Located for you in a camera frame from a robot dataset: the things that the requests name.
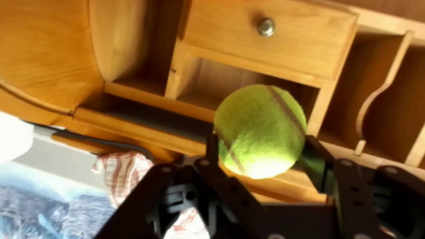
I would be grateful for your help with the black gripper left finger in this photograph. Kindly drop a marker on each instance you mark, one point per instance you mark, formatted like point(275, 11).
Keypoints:
point(212, 153)

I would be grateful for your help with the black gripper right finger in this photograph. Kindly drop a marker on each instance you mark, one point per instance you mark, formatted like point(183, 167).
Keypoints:
point(353, 199)

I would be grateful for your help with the yellow-green tennis ball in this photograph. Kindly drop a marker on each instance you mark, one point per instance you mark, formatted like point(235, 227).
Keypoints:
point(259, 127)

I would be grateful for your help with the wooden roll-top desk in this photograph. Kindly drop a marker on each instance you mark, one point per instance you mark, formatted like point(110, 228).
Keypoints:
point(43, 44)

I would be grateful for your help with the small drawer with metal knob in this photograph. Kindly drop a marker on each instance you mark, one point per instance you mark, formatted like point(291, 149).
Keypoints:
point(287, 48)

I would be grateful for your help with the red white striped cloth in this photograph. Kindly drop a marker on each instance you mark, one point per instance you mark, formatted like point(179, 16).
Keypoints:
point(121, 173)

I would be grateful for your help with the patterned cloth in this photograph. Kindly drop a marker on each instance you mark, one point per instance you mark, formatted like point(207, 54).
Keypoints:
point(43, 207)

